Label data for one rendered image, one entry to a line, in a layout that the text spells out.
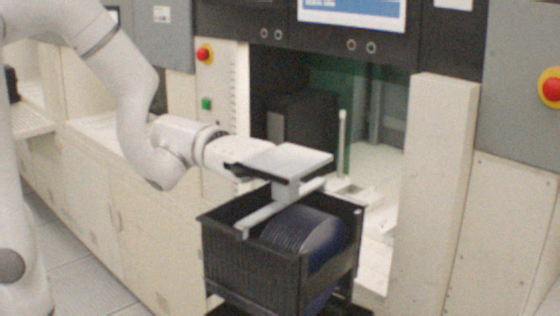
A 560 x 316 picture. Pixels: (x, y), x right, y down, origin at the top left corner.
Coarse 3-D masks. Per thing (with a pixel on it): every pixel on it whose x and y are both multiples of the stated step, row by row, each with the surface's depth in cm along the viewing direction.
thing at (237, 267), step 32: (256, 160) 78; (288, 160) 78; (320, 160) 79; (256, 192) 92; (288, 192) 79; (320, 192) 90; (224, 224) 78; (256, 224) 95; (352, 224) 88; (224, 256) 81; (256, 256) 75; (288, 256) 70; (352, 256) 86; (224, 288) 83; (256, 288) 78; (288, 288) 73; (320, 288) 79; (352, 288) 91
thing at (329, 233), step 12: (324, 228) 80; (336, 228) 83; (312, 240) 77; (324, 240) 81; (336, 240) 85; (312, 252) 79; (324, 252) 82; (336, 252) 86; (312, 264) 80; (324, 300) 88; (312, 312) 85
